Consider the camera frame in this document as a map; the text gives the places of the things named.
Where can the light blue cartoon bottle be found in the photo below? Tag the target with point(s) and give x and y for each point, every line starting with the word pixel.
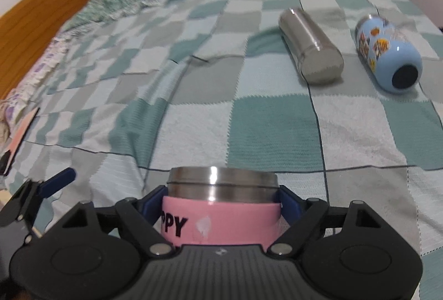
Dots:
pixel 387 50

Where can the small black object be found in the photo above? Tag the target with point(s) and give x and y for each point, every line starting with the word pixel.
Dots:
pixel 5 163

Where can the pink steel cup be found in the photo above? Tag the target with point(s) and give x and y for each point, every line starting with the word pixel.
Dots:
pixel 225 221

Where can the wooden headboard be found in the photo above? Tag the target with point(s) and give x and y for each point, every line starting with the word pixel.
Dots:
pixel 38 23

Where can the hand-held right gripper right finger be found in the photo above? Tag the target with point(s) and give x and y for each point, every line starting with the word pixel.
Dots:
pixel 290 207

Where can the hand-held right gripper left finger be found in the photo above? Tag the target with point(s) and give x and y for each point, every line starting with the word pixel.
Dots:
pixel 149 210

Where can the plain steel bottle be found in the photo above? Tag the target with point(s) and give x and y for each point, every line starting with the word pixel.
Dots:
pixel 313 47

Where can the floral bed sheet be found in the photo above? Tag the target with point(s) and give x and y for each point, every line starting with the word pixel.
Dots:
pixel 31 82

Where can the checkered green blanket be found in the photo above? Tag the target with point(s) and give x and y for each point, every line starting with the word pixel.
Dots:
pixel 270 133

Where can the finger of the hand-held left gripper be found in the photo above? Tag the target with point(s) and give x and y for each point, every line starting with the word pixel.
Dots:
pixel 59 179

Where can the pink flat card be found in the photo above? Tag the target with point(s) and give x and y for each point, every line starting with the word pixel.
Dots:
pixel 23 133

